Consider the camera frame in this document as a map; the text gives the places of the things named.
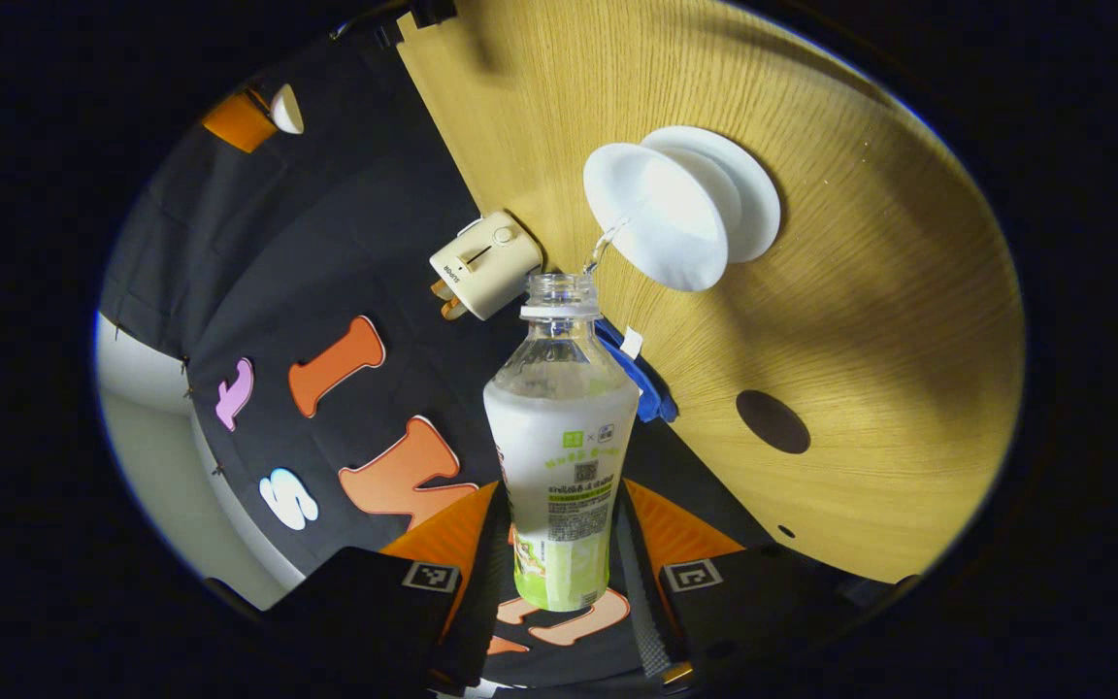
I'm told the white toaster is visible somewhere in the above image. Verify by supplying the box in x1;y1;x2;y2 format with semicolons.
429;211;544;321

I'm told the white saucer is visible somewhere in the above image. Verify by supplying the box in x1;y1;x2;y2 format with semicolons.
641;125;781;265

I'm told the blue cloth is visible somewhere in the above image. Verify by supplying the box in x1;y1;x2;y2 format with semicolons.
593;316;678;424

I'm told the clear water bottle white label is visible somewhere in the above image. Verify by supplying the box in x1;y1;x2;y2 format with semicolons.
483;273;641;613

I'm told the black backdrop cloth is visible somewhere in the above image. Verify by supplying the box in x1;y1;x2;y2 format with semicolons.
98;29;773;690

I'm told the white teacup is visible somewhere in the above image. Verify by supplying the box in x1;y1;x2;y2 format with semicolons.
583;143;730;292

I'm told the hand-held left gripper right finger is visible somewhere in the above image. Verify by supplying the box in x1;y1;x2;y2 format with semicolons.
617;479;871;695

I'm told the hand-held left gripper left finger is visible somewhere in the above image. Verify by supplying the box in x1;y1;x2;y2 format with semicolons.
273;481;511;695

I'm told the dark round coaster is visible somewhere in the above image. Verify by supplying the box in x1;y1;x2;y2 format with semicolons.
736;390;811;455

